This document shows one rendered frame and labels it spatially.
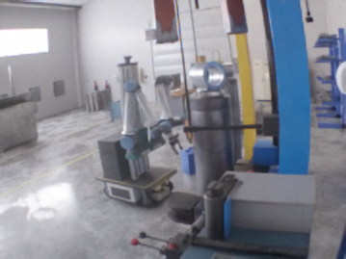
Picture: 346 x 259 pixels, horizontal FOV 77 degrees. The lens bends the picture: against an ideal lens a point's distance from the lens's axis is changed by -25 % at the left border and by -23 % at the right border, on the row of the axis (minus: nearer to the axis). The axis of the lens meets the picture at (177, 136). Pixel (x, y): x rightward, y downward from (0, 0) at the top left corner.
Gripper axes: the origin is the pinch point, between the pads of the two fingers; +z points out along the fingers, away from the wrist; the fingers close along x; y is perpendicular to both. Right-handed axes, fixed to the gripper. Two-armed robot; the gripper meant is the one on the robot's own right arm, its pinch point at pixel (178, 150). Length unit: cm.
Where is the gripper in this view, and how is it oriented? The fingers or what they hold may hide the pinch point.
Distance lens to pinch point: 295.8
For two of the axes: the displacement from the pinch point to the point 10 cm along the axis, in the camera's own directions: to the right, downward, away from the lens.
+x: -3.3, 3.8, -8.6
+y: -8.0, 3.8, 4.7
